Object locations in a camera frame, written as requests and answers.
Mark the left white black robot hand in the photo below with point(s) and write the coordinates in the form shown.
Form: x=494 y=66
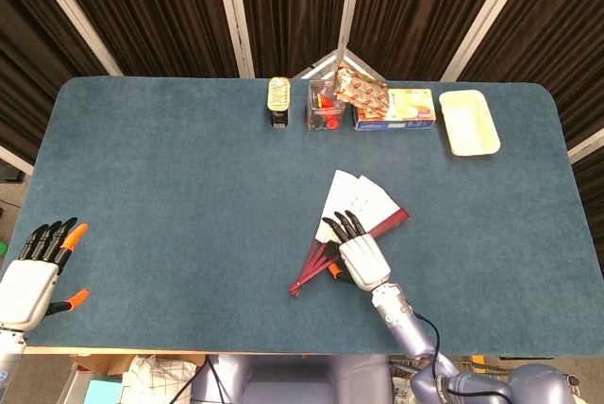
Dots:
x=26 y=291

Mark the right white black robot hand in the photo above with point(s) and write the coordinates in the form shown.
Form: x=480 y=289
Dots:
x=365 y=262

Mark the red ribbed white folding fan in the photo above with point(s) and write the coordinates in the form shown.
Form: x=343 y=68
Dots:
x=349 y=196

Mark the right lavender robot arm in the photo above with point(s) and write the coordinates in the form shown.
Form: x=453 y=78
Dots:
x=410 y=328

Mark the small green object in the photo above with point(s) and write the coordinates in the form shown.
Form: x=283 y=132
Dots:
x=3 y=248

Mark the teal box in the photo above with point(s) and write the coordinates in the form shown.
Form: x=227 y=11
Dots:
x=101 y=392

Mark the lavender robot torso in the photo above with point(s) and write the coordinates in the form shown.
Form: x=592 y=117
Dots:
x=292 y=380

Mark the colourful snack box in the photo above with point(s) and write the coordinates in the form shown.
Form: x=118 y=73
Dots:
x=406 y=113

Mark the clear plastic box red contents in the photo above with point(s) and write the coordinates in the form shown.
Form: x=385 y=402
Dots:
x=323 y=113

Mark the white checked cloth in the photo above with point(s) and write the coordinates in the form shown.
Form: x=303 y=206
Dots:
x=156 y=382

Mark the gold red snack bag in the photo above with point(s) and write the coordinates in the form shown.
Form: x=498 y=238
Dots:
x=361 y=92

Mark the cream plastic tray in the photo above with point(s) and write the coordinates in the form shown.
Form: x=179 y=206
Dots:
x=469 y=125

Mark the blue felt table cover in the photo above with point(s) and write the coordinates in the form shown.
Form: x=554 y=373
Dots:
x=189 y=187

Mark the grey partition foot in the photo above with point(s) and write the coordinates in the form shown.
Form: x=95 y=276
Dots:
x=321 y=64

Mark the white partition post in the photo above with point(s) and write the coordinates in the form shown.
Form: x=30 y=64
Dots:
x=14 y=158
x=71 y=12
x=233 y=12
x=349 y=7
x=587 y=145
x=491 y=12

